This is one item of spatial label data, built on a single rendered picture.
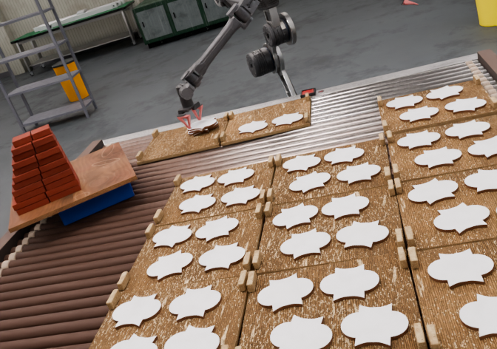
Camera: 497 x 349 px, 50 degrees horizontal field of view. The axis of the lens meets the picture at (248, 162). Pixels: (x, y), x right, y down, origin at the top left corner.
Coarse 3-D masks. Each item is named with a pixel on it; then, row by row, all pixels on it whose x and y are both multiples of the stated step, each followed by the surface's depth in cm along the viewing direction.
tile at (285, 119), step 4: (284, 116) 247; (288, 116) 245; (292, 116) 244; (296, 116) 242; (300, 116) 241; (276, 120) 246; (280, 120) 244; (284, 120) 243; (288, 120) 241; (292, 120) 240; (296, 120) 238; (300, 120) 239; (276, 124) 241; (280, 124) 240; (284, 124) 239; (288, 124) 238
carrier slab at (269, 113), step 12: (264, 108) 268; (276, 108) 263; (288, 108) 257; (300, 108) 253; (240, 120) 262; (252, 120) 257; (264, 120) 253; (228, 132) 252; (264, 132) 238; (276, 132) 237; (228, 144) 242
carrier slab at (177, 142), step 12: (216, 120) 273; (228, 120) 268; (168, 132) 277; (180, 132) 272; (216, 132) 256; (156, 144) 266; (168, 144) 261; (180, 144) 256; (192, 144) 251; (204, 144) 247; (216, 144) 243; (144, 156) 256; (156, 156) 251; (168, 156) 248
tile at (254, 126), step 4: (248, 124) 251; (252, 124) 249; (256, 124) 248; (260, 124) 246; (264, 124) 245; (240, 128) 250; (244, 128) 248; (248, 128) 247; (252, 128) 245; (256, 128) 244; (260, 128) 242; (264, 128) 242; (240, 132) 245; (244, 132) 244; (248, 132) 243; (252, 132) 240
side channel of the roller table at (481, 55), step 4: (480, 52) 245; (484, 52) 243; (488, 52) 242; (492, 52) 241; (480, 56) 242; (484, 56) 239; (488, 56) 238; (492, 56) 237; (496, 56) 235; (480, 60) 244; (484, 60) 235; (488, 60) 234; (492, 60) 233; (496, 60) 231; (484, 64) 236; (488, 64) 230; (492, 64) 228; (496, 64) 227; (484, 68) 238; (488, 68) 231; (492, 68) 225; (496, 68) 223; (492, 72) 225; (496, 72) 219; (492, 76) 227; (496, 76) 219; (496, 80) 220
